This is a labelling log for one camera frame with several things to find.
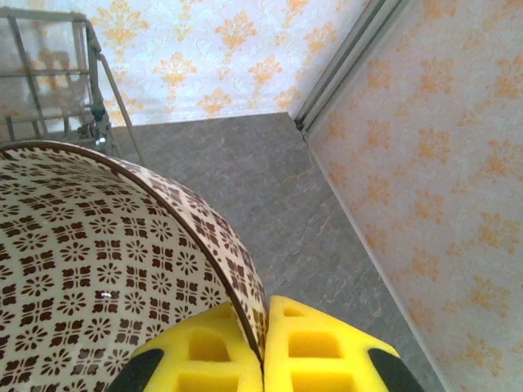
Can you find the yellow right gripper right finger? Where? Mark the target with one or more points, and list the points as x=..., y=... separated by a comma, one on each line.
x=318, y=355

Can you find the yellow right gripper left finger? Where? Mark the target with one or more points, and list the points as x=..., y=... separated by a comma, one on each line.
x=196, y=359

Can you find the brown flower patterned bowl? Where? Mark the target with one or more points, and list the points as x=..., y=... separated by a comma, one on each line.
x=102, y=253

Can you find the aluminium frame post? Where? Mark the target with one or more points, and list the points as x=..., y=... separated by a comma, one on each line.
x=347, y=57

